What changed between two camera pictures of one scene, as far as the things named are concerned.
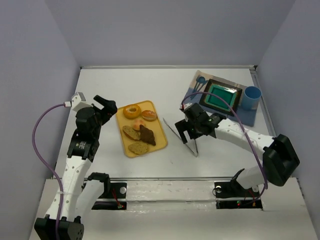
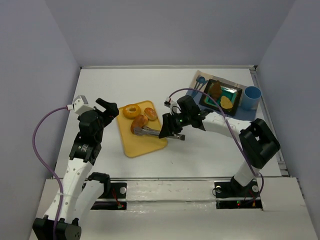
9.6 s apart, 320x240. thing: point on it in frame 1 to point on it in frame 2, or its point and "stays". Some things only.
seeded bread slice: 130,131 to 225,103
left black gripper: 106,109 stays
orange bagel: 132,111 stays
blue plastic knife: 200,89 stays
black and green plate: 232,94 stays
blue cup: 251,98 stays
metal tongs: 196,155 to 146,130
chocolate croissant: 147,135 to 215,89
